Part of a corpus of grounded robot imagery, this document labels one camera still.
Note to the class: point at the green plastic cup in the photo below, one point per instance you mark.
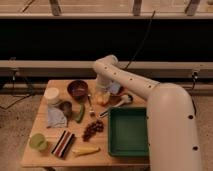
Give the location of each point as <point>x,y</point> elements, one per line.
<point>38,142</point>

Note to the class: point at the purple grape bunch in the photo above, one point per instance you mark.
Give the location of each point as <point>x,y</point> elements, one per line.
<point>92,129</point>

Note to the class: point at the blue grey cloth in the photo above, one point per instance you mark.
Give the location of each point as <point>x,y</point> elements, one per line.
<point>55,118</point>

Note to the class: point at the green plastic tray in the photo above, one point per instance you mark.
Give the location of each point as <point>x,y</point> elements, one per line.
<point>127,132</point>

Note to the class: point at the yellow translucent gripper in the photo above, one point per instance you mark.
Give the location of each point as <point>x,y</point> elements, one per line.
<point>106,96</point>

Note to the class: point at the striped red black block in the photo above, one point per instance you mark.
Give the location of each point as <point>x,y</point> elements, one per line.
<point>63,144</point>

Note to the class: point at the green pea pod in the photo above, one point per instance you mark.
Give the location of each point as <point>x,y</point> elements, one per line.
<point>80,115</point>

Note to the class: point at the dark red bowl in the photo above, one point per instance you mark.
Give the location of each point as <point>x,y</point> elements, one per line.
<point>77,89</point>

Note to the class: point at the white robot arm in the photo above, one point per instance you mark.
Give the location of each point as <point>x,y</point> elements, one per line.
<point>172,129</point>

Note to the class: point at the orange apple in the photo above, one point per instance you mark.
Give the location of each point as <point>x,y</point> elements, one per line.
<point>100,100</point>

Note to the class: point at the orange bowl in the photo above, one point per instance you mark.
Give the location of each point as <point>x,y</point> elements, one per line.
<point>121,92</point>

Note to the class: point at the white lidded container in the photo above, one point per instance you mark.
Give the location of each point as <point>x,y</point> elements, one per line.
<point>52,96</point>

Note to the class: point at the wooden table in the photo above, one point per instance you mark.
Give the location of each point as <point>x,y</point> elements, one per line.
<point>32,158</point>

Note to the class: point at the metal fork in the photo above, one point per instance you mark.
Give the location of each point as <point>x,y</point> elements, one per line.
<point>92,112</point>

